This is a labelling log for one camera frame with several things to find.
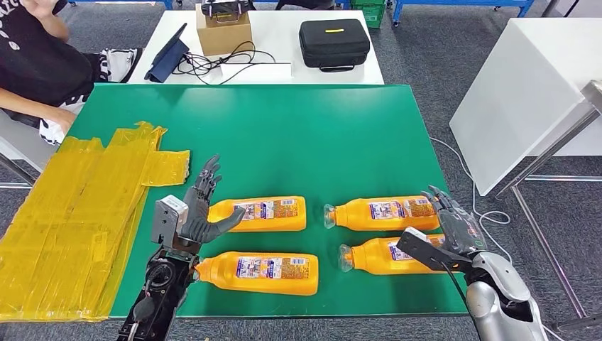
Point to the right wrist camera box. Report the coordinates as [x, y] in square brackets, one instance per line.
[428, 249]

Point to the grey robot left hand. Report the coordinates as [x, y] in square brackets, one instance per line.
[200, 226]

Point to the brown cardboard box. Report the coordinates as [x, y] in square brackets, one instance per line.
[223, 37]

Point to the orange detergent bottle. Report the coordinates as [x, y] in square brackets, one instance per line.
[263, 282]
[357, 221]
[277, 221]
[371, 259]

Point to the grey bench seat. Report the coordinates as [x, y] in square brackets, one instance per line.
[14, 139]

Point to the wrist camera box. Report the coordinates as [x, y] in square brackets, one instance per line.
[428, 249]
[167, 219]

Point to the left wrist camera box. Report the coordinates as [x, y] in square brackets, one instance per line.
[167, 219]

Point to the large white table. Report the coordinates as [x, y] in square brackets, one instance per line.
[517, 96]

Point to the person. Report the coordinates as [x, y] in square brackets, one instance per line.
[37, 66]

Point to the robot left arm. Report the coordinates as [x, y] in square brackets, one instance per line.
[157, 292]

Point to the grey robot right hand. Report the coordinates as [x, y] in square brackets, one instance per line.
[463, 233]

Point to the black device on box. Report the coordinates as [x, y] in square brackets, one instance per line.
[223, 7]

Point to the flat white box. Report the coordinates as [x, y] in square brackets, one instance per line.
[256, 72]

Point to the metal table frame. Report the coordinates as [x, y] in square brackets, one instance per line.
[550, 151]

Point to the green plastic crate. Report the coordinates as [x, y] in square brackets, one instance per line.
[371, 13]

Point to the tablet in dark blue case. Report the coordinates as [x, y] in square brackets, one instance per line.
[165, 61]

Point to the blue metal frame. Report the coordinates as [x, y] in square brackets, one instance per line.
[470, 2]

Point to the black carrying case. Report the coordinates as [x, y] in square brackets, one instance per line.
[334, 42]

